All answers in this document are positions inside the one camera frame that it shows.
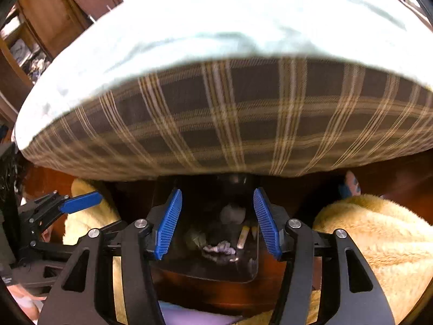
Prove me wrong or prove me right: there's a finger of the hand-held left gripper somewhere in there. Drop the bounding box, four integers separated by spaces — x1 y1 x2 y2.
19 190 104 235
30 221 128 255

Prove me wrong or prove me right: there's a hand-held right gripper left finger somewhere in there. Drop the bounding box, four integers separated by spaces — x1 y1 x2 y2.
39 189 183 325

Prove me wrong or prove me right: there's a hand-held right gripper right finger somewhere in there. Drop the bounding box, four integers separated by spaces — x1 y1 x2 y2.
253 187 396 325

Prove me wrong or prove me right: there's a black trash bin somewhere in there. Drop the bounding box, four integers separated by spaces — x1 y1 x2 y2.
145 173 295 283

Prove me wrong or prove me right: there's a person's left forearm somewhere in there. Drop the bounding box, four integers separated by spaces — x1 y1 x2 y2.
6 282 47 323

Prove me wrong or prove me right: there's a beige stick wrapper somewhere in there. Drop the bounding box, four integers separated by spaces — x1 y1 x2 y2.
237 226 250 250

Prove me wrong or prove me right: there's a white crumpled paper ball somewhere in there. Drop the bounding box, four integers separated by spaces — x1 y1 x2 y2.
219 203 246 226

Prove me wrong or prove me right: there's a blue patterned slipper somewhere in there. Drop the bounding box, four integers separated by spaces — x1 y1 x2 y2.
338 171 361 199

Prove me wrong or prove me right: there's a lilac cloth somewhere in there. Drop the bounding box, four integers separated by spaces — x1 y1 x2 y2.
158 301 242 325

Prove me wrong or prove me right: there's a wooden wardrobe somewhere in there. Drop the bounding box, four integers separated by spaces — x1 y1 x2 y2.
0 0 123 124

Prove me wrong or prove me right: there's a light blue printed bed sheet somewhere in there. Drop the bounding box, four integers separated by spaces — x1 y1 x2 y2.
14 0 433 153

